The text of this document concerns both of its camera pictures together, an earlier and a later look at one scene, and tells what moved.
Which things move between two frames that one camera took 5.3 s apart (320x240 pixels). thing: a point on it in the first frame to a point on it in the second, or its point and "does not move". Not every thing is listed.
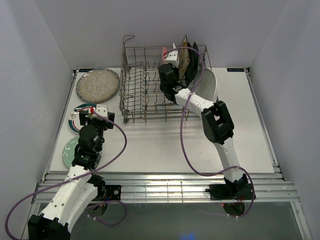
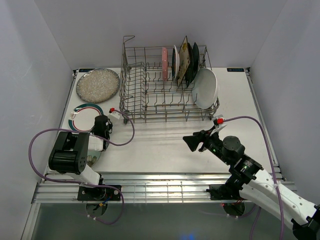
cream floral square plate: (184, 59) does not move
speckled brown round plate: (97, 85) does not move
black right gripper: (176, 69) to (193, 141)
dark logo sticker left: (85, 70) does not move
